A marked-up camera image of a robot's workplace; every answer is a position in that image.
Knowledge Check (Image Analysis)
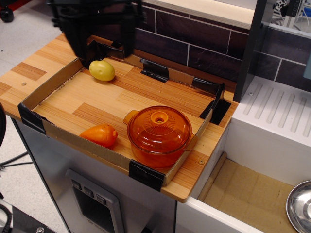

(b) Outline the silver toy oven front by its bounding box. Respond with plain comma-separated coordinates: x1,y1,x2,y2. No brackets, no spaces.
14,120,176,233

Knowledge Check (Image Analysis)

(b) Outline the white toy sink unit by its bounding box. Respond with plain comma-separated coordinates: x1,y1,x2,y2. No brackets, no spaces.
175,77,311,233

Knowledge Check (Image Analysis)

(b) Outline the orange transparent plastic pot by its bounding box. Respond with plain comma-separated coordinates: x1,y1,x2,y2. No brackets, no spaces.
123,110,194,169

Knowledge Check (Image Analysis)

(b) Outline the orange transparent pot lid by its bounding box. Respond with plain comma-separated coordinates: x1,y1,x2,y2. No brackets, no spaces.
128,106,192,154

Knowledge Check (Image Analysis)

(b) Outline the silver metal bowl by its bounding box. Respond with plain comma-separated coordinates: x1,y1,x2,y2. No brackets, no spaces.
286,180,311,233

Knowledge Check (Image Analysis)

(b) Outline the black cable on floor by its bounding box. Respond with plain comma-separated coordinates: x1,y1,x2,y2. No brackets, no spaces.
0,151,34,169

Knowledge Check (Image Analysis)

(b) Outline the yellow toy potato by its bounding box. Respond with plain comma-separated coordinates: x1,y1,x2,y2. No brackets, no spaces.
89,60,115,82

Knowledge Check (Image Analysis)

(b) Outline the orange toy carrot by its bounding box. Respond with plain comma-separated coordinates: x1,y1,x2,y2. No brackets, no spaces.
79,124,118,148

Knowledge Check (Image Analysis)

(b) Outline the cardboard fence with black tape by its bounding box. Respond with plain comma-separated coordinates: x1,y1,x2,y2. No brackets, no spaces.
17,40,232,192

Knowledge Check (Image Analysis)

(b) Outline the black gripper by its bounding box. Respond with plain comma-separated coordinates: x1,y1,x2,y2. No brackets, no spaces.
47,0,143,66

